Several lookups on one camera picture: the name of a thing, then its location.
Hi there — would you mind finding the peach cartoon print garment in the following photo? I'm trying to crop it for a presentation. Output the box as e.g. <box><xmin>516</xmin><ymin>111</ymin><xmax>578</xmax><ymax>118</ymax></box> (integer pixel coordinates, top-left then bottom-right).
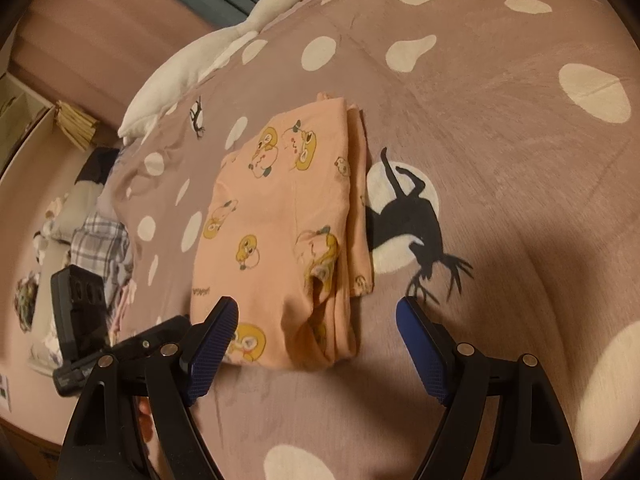
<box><xmin>190</xmin><ymin>94</ymin><xmax>373</xmax><ymax>370</ymax></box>

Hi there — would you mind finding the person's right hand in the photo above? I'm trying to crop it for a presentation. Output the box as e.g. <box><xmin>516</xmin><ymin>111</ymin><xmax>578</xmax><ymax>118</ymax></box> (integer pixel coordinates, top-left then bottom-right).
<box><xmin>137</xmin><ymin>398</ymin><xmax>154</xmax><ymax>443</ymax></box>

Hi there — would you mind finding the plaid grey white cloth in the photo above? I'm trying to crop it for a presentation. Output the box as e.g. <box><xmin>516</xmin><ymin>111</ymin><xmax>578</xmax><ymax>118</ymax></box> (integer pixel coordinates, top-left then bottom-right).
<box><xmin>70</xmin><ymin>212</ymin><xmax>136</xmax><ymax>344</ymax></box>

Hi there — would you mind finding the white pillow on floor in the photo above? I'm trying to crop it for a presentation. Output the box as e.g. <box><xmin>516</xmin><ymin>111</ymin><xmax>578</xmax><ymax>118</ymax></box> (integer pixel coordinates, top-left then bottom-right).
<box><xmin>46</xmin><ymin>181</ymin><xmax>104</xmax><ymax>243</ymax></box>

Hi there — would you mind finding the black cloth on floor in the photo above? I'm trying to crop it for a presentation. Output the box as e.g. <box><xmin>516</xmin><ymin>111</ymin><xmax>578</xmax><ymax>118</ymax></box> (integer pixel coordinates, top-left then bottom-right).
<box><xmin>75</xmin><ymin>146</ymin><xmax>119</xmax><ymax>184</ymax></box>

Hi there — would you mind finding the tan woven basket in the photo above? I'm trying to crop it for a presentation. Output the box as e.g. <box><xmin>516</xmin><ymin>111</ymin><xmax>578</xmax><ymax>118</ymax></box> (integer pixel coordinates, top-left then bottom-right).
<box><xmin>54</xmin><ymin>101</ymin><xmax>99</xmax><ymax>152</ymax></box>

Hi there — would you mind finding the white shelf unit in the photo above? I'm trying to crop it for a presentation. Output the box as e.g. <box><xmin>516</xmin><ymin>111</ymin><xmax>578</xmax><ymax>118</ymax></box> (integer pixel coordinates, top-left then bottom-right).
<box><xmin>1</xmin><ymin>72</ymin><xmax>54</xmax><ymax>176</ymax></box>

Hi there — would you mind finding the white goose plush toy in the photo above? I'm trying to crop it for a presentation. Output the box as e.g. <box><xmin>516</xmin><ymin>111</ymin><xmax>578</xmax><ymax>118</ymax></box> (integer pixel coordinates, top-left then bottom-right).
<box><xmin>117</xmin><ymin>0</ymin><xmax>302</xmax><ymax>145</ymax></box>

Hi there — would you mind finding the pink curtain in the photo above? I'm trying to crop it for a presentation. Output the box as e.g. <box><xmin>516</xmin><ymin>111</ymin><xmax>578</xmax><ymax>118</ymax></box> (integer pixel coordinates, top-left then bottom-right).
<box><xmin>9</xmin><ymin>0</ymin><xmax>212</xmax><ymax>127</ymax></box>

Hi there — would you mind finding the mauve polka dot bedspread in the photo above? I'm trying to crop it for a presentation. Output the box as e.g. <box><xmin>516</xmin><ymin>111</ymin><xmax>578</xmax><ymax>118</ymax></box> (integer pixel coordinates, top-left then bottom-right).
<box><xmin>111</xmin><ymin>0</ymin><xmax>639</xmax><ymax>479</ymax></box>

